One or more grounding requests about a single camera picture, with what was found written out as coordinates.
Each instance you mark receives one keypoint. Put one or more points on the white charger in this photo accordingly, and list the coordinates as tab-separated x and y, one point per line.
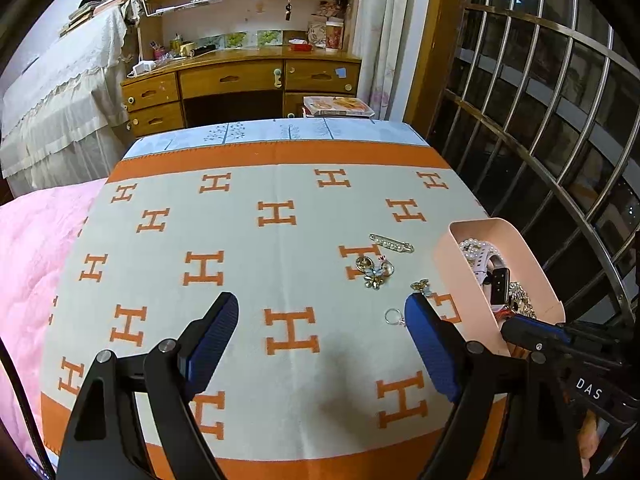
145	68

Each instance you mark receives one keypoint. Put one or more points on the white lace furniture cover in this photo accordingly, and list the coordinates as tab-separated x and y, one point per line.
60	100

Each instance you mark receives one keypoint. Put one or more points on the gold pearl hair comb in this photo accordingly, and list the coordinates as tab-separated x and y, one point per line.
522	300

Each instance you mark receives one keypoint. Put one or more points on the smartphone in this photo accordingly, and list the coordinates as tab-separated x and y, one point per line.
36	466

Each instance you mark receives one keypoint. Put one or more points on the wooden desk with drawers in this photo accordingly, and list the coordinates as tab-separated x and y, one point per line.
230	80

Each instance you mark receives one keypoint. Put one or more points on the floral white curtain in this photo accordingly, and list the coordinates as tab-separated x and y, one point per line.
390	35

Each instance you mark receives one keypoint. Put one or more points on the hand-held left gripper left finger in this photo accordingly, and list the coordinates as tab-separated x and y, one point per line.
212	345

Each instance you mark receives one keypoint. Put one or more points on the wooden bookshelf hutch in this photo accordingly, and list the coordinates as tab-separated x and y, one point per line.
250	20

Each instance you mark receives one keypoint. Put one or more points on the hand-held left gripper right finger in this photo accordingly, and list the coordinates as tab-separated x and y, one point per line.
430	345

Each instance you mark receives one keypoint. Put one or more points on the white band smart watch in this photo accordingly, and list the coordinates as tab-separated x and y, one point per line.
500	285

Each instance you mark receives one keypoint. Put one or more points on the stack of books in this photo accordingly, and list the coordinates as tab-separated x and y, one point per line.
90	12

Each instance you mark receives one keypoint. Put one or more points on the red and white cup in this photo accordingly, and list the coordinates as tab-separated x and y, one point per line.
335	35

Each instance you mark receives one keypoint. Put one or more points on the gold flower brooch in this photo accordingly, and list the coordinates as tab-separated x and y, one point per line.
375	275

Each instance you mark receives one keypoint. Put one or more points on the magazine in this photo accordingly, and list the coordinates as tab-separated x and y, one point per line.
337	106

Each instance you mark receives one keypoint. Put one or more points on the pink quilt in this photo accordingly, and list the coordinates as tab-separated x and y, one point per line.
35	260

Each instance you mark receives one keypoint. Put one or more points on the orange patterned blanket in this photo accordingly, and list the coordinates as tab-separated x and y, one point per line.
240	260

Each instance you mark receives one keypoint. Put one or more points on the small flower earring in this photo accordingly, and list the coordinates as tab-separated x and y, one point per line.
422	287

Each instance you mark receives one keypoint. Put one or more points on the pearl bar brooch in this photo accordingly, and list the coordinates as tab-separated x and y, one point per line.
392	244

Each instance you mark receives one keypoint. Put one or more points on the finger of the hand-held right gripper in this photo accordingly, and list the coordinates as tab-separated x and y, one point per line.
530	336

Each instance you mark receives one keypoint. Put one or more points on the yellow mug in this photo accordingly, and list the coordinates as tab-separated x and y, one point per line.
187	49

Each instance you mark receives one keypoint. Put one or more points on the hanging keys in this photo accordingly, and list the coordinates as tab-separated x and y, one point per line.
288	12

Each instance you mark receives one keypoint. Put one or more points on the blue tree print sheet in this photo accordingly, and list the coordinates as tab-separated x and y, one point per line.
200	138

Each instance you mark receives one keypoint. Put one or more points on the pink paper box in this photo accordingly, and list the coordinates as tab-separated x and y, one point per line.
450	270

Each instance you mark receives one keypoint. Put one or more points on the metal window grille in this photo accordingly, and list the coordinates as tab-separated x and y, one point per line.
550	110

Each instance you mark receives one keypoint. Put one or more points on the flat red box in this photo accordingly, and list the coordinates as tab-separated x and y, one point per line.
301	47

